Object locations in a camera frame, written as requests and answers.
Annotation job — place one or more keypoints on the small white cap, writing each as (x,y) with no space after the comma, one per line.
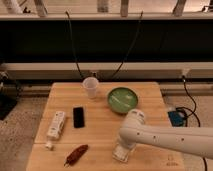
(49,145)

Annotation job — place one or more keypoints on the black equipment at left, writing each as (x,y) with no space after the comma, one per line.
(8,103)

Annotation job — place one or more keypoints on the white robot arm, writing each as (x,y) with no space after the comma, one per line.
(192,140)

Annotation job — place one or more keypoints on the blue box on floor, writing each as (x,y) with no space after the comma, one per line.
(175,119)

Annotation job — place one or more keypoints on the green ceramic bowl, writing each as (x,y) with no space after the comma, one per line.
(122,99)

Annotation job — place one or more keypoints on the black smartphone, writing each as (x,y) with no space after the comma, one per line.
(78,117)

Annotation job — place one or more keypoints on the clear plastic cup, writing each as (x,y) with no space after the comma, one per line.
(90,84)

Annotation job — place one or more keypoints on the white game remote controller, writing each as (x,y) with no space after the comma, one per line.
(56,125)

